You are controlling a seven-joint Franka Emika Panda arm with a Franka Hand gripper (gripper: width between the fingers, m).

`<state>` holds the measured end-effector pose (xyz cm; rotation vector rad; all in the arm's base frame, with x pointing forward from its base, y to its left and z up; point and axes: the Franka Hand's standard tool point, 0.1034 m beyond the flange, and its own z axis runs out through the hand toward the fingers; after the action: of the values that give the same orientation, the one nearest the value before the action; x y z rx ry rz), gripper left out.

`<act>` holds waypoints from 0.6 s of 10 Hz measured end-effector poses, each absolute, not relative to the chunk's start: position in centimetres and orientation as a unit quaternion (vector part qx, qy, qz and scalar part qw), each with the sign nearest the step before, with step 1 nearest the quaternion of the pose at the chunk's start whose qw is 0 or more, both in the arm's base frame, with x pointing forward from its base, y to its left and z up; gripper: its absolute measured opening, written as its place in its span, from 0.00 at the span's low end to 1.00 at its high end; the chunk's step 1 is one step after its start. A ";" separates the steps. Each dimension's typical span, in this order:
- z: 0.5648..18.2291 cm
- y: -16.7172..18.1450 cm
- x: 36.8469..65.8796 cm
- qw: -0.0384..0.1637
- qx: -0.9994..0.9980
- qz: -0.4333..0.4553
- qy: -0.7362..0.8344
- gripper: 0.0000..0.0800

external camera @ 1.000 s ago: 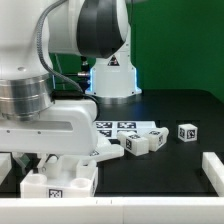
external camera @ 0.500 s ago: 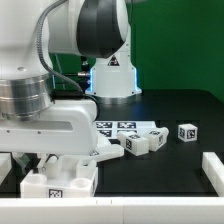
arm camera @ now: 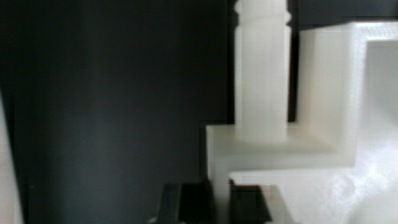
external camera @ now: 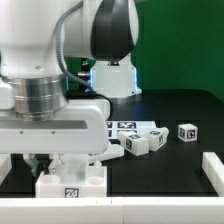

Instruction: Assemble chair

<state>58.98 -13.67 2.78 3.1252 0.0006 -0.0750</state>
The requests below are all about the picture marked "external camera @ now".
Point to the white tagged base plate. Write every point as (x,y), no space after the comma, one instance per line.
(139,127)

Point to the white left fence rail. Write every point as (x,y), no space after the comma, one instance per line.
(5,167)

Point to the white tagged cube nut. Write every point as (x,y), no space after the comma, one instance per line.
(187,132)
(3,155)

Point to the white chair back frame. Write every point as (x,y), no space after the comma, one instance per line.
(113,151)

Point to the white fence rail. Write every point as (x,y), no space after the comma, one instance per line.
(214,169)
(5,167)
(123,210)

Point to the white front fence rail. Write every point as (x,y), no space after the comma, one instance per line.
(123,210)

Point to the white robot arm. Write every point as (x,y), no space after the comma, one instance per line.
(36,37)

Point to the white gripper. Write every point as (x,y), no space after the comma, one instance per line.
(79,128)

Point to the white chair seat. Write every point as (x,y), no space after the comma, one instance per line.
(79,180)

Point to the white right fence rail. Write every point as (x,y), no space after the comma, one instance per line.
(214,169)

